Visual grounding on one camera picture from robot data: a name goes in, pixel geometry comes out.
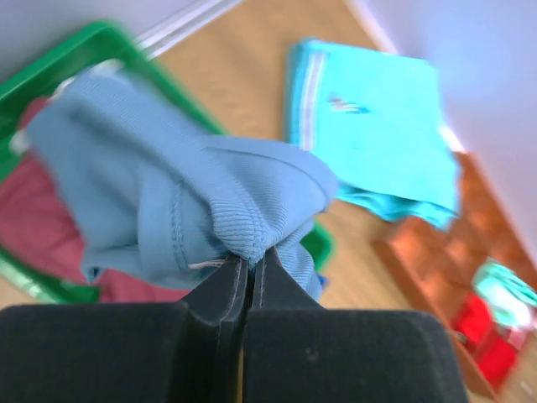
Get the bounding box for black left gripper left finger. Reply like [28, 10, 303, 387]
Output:
[182, 257, 249, 402]

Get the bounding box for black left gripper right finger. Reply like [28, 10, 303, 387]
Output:
[243, 249, 322, 402]

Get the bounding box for blue tank top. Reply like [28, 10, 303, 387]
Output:
[26, 71, 338, 298]

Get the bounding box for orange compartment tray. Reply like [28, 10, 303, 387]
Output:
[373, 152, 536, 402]

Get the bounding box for red cloth in tray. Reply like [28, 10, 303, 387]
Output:
[452, 292, 518, 390]

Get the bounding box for maroon shirt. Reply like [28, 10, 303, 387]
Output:
[0, 98, 185, 304]

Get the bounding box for mint green sock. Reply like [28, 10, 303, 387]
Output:
[472, 259, 536, 329]

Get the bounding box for turquoise folded shorts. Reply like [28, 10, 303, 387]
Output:
[284, 39, 461, 230]

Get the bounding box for green plastic bin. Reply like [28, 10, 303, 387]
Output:
[0, 20, 335, 305]

